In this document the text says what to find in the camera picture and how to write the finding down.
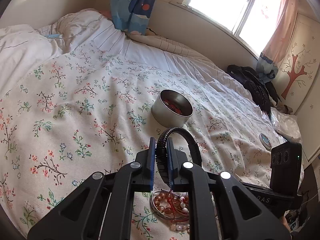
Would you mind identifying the wardrobe door with tree picture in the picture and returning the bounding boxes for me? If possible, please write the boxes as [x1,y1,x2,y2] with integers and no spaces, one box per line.
[272,12,320,115]

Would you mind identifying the black braided bracelet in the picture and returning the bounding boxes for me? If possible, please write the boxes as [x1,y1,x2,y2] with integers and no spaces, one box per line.
[155,127,202,188]

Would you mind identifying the pale pink bead bracelet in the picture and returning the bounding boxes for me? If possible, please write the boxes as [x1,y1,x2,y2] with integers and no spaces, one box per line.
[170,222,190,233]

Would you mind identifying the beige striped quilt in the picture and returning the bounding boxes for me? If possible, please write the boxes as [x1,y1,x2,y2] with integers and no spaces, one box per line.
[125,27,208,60]

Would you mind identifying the blue printed curtain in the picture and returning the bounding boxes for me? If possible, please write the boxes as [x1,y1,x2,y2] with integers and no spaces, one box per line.
[110,0,163,36]

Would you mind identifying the white striped duvet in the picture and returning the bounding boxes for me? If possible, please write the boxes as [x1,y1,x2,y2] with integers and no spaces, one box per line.
[0,9,258,100]

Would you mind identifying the floral bedsheet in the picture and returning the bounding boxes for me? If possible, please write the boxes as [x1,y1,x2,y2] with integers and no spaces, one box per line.
[0,47,304,240]

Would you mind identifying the round tin lid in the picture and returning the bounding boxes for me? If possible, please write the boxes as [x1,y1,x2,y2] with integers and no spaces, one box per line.
[258,133,272,152]

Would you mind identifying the window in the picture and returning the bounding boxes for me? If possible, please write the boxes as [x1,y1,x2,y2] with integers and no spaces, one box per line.
[187,0,284,55]

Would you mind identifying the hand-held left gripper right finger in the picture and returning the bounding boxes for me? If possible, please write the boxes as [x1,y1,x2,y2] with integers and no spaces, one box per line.
[167,137,292,240]

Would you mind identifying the clear plastic bag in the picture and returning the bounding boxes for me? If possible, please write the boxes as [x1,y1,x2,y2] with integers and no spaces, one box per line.
[270,107,302,143]

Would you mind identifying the pink curtain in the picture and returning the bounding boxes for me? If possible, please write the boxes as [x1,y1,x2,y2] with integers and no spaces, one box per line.
[257,0,299,83]

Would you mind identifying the white cable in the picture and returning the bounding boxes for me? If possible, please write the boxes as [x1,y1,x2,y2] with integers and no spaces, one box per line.
[60,17,102,40]

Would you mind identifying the round metal tin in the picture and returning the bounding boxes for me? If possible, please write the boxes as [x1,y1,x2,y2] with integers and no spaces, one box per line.
[151,89,193,128]

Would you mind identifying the red cord bracelet white beads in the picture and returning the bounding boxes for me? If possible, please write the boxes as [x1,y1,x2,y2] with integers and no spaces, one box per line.
[165,191,190,223]

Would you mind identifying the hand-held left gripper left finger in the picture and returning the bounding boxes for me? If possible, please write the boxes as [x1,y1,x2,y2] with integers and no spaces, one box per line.
[27,137,157,240]

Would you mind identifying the black jacket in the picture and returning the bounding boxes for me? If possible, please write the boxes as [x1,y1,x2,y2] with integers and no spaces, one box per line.
[227,64,282,113]

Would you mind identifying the red jewelry in tin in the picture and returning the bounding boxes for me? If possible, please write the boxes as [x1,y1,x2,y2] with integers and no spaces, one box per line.
[162,99,183,115]

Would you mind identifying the amber bead bracelet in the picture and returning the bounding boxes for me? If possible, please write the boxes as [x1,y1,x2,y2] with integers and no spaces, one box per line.
[153,191,175,214]

